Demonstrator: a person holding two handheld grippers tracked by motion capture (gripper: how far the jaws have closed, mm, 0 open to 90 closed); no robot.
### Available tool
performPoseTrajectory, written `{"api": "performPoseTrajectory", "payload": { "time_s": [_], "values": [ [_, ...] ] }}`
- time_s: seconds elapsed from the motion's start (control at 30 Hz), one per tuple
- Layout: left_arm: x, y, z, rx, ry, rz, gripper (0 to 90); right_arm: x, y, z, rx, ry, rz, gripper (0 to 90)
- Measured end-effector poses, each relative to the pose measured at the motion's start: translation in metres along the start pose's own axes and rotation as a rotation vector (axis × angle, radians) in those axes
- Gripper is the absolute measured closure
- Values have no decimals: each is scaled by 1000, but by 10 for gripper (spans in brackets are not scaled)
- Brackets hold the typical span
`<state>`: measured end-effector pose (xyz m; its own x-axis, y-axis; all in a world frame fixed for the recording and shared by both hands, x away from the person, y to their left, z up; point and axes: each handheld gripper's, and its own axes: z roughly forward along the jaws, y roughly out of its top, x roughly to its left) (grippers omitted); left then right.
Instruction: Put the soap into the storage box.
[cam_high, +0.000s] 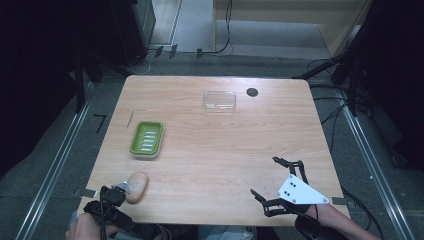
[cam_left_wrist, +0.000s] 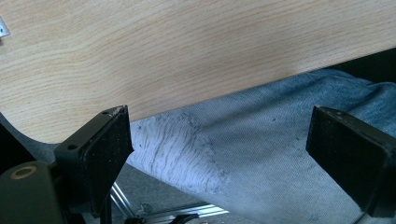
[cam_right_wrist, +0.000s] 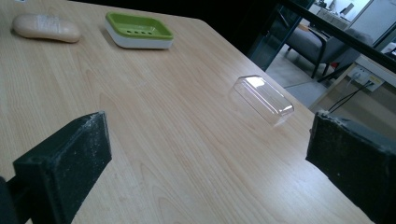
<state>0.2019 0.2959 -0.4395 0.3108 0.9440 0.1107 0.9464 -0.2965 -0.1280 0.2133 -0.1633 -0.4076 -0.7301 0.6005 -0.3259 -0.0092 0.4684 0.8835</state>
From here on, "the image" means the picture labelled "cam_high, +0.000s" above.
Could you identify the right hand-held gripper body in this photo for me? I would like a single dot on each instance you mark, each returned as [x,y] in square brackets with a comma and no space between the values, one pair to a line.
[301,193]

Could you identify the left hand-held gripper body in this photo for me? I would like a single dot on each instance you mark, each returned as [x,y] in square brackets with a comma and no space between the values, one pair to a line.
[115,213]

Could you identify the person's right hand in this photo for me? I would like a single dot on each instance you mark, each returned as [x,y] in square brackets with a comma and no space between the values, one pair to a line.
[321,213]

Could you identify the person's left hand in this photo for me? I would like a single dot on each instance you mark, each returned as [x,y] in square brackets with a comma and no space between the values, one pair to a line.
[85,228]

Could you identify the grey tape piece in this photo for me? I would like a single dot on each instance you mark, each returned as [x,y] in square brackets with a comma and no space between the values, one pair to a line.
[87,192]
[340,200]

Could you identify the person's light clothing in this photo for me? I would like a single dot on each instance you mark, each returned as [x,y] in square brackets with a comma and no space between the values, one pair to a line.
[226,233]

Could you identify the green soap dish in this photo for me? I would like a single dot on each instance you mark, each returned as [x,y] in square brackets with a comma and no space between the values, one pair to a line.
[147,139]

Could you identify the black round table hole cover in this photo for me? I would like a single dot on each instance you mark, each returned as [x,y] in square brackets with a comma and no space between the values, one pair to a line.
[252,92]

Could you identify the clear plastic container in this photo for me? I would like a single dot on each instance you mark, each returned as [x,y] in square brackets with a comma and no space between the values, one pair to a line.
[220,101]

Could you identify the black metal stand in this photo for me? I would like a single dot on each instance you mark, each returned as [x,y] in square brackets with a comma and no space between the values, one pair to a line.
[79,83]
[353,76]

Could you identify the light wooden furniture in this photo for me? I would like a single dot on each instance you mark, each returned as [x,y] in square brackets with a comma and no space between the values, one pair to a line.
[283,11]

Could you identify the black cabinet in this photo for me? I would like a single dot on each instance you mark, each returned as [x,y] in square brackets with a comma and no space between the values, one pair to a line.
[133,30]

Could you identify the metal floor rail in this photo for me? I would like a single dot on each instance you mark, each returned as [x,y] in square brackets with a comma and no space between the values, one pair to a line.
[376,166]
[55,163]

